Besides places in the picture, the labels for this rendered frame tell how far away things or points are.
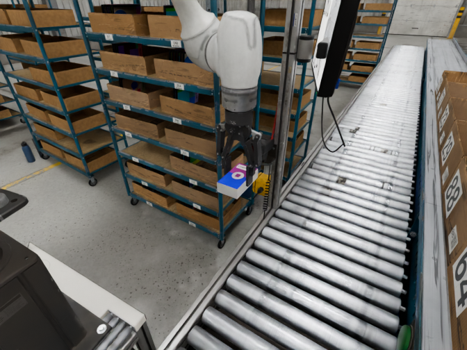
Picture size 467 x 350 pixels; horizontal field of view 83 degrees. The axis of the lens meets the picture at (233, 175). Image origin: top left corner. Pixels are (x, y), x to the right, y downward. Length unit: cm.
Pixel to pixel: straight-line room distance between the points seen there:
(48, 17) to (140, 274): 190
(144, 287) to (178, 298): 24
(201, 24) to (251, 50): 17
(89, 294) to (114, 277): 101
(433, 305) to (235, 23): 79
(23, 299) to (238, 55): 66
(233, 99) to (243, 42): 13
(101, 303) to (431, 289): 91
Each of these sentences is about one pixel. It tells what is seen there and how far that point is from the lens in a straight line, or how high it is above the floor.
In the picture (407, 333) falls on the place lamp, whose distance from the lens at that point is 84.
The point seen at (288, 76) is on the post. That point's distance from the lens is 91.
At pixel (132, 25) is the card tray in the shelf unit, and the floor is 139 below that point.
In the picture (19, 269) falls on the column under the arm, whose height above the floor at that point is 108.
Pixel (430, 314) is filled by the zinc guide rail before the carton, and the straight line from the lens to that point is 84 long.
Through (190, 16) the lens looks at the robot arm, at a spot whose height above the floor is 147.
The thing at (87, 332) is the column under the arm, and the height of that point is 76.
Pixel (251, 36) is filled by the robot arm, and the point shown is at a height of 144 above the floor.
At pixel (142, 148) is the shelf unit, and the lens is 217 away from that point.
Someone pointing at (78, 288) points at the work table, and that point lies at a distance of 102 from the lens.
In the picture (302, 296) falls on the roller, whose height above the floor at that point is 75.
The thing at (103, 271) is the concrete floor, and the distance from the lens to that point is 205.
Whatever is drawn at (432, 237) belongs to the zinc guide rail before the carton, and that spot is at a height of 89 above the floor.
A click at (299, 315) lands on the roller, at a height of 75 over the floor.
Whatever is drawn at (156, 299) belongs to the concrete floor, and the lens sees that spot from 181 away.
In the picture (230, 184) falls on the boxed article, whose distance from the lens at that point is 76.
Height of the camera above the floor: 151
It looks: 34 degrees down
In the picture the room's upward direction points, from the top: straight up
